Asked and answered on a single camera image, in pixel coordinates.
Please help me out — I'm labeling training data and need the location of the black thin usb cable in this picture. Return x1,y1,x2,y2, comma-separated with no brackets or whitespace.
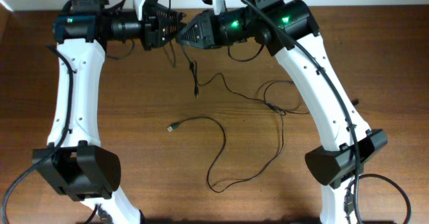
180,44,311,194
166,116,227,193

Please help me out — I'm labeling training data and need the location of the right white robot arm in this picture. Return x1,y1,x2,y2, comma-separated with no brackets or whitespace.
176,0,387,223

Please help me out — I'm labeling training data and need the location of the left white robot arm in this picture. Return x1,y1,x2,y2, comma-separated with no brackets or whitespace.
33,0,183,223

